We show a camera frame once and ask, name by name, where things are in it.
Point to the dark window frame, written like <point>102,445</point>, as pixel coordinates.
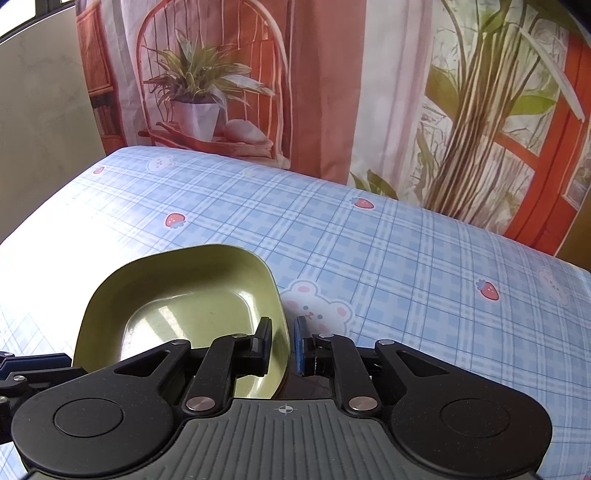
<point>55,3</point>

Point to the printed wall tapestry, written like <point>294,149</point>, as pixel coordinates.
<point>323,92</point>

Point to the blue checked tablecloth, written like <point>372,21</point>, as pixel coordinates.
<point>392,254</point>

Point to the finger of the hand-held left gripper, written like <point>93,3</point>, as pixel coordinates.
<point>32,362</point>

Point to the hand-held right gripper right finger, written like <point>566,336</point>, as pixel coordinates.
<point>300,346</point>

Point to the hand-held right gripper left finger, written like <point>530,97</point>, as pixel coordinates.
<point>258,350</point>

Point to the green square plate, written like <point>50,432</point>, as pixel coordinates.
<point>184,286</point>

